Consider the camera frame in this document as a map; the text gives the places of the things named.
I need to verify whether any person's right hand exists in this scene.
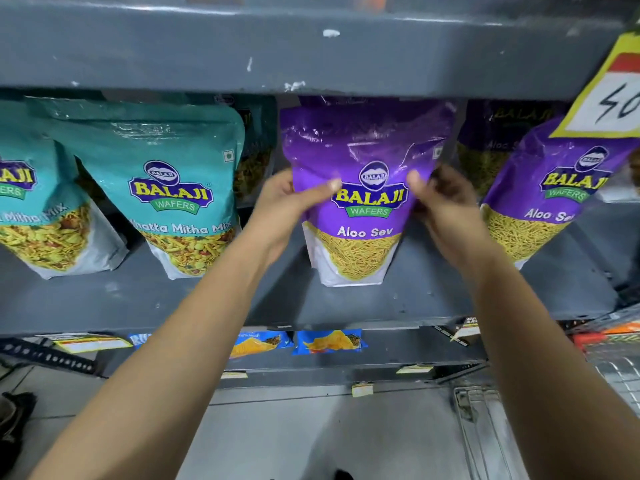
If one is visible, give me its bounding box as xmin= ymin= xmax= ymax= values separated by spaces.
xmin=405 ymin=164 xmax=504 ymax=273

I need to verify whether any person's left hand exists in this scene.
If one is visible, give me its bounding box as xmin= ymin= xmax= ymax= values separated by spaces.
xmin=242 ymin=169 xmax=344 ymax=266

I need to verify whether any purple snack packet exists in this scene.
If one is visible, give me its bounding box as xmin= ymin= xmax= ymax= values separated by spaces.
xmin=480 ymin=117 xmax=640 ymax=271
xmin=279 ymin=97 xmax=459 ymax=288
xmin=457 ymin=100 xmax=569 ymax=199

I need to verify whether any person's left forearm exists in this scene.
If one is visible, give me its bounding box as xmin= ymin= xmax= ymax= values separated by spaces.
xmin=29 ymin=235 xmax=287 ymax=480

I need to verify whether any person's right forearm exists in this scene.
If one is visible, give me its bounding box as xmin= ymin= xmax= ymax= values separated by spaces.
xmin=465 ymin=245 xmax=640 ymax=480

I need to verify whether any teal snack packet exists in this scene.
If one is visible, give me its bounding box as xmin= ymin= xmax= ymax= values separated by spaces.
xmin=26 ymin=97 xmax=247 ymax=281
xmin=0 ymin=100 xmax=130 ymax=281
xmin=214 ymin=94 xmax=279 ymax=201

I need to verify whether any grey metal shelf rack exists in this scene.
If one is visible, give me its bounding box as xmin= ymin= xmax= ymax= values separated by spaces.
xmin=0 ymin=0 xmax=640 ymax=390

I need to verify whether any yellow price tag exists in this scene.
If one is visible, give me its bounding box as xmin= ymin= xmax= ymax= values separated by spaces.
xmin=549 ymin=32 xmax=640 ymax=140

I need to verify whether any black bag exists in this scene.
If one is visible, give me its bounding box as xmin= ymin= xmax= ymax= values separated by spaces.
xmin=0 ymin=391 xmax=39 ymax=476

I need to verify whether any metal wire shopping cart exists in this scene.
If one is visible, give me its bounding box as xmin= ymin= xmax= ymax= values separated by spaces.
xmin=452 ymin=304 xmax=640 ymax=480

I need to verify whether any black perforated metal bracket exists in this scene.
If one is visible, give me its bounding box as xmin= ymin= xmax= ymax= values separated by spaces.
xmin=0 ymin=337 xmax=99 ymax=376

